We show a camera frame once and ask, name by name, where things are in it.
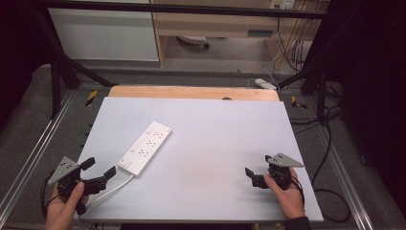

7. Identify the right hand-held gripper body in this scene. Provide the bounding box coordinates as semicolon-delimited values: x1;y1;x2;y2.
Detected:
251;152;305;192

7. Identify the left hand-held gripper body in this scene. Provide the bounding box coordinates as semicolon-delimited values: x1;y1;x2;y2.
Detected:
48;155;108;216

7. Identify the person's right hand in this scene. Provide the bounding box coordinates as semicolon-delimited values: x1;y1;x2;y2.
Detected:
263;167;306;221

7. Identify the person's left hand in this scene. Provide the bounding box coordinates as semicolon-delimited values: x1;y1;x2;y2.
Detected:
44;181;90;230

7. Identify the yellow black floor tape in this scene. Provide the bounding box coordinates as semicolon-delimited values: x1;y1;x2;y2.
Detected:
290;95;308;110
84;89;99;107

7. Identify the small white floor power strip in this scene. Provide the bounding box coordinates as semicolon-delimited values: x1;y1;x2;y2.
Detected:
254;78;279;92

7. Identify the light wooden table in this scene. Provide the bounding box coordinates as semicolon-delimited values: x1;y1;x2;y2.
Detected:
107;84;281;103

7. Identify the white cabinet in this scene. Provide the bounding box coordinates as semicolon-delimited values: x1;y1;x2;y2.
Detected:
47;0;160;62

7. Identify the white chair base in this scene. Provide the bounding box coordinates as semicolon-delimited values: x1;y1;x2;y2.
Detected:
176;34;212;50

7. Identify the light wooden desk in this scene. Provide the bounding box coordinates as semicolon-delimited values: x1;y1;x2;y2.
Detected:
148;0;330;67

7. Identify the white power strip cable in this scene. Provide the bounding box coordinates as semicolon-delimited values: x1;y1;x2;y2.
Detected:
78;173;136;221

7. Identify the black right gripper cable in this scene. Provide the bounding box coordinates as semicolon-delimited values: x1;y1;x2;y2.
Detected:
289;174;306;210

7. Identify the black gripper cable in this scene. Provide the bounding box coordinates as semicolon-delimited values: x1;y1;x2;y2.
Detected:
289;174;306;210
39;170;62;221

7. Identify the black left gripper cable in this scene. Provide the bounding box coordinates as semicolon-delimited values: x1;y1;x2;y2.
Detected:
39;170;62;221

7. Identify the aluminium floor rail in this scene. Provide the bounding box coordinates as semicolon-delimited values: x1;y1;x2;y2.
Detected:
0;90;77;219
314;126;376;230

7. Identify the black floor cable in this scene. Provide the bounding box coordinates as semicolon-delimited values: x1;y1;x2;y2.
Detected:
288;80;352;224

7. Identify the bundle of hanging cables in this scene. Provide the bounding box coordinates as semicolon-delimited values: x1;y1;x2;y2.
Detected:
274;9;315;73

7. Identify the white wall socket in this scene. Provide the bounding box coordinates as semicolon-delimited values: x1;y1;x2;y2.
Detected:
269;0;297;11

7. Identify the black metal frame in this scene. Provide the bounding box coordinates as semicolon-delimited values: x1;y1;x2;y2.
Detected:
33;0;333;121

